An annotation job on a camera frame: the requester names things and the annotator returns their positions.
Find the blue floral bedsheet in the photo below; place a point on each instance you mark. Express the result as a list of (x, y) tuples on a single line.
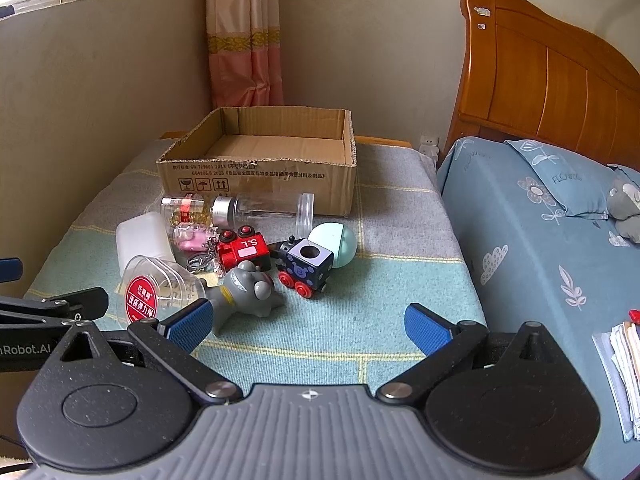
[(525, 270)]

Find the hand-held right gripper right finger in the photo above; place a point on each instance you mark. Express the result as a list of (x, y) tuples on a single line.
[(425, 327)]

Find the wooden table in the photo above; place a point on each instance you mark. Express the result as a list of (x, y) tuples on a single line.
[(380, 140)]

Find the white wall socket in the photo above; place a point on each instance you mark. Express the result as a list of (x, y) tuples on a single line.
[(429, 146)]

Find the grey plush toy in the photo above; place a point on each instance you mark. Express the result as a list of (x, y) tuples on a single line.
[(625, 205)]

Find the mint green round case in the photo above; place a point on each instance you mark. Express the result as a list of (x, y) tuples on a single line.
[(341, 245)]

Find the dark blue toy train car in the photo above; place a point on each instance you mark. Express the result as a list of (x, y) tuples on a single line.
[(310, 269)]

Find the white plastic bottle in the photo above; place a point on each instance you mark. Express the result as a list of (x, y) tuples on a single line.
[(142, 240)]

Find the wooden bed headboard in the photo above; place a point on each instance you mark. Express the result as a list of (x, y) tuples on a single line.
[(540, 75)]

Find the clear container with red lid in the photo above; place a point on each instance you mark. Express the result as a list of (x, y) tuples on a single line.
[(140, 295)]

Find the brown cardboard box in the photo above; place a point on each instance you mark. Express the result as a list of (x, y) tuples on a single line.
[(260, 180)]

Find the red toy train car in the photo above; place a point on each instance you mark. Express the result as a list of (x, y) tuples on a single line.
[(245, 255)]

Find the clear plastic jar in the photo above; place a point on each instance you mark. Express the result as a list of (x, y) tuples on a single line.
[(305, 212)]

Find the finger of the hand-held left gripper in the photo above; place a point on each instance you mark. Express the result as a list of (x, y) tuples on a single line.
[(55, 307), (10, 269)]

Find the capsule bottle with silver cap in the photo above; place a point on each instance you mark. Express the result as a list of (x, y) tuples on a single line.
[(223, 208)]

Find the grey plaid blanket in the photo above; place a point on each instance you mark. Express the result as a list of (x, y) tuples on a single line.
[(390, 220)]

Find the blue floral pillow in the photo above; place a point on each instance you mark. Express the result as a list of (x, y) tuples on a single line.
[(565, 180)]

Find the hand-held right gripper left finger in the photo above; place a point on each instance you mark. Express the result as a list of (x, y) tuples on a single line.
[(187, 321)]

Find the pink curtain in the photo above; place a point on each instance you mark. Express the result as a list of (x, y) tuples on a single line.
[(245, 35)]

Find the small bottle with pink contents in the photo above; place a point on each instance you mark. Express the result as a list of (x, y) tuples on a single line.
[(192, 242)]

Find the stack of papers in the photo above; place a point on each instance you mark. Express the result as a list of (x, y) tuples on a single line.
[(622, 380)]

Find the grey toy figure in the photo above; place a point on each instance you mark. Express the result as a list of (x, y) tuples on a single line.
[(245, 290)]

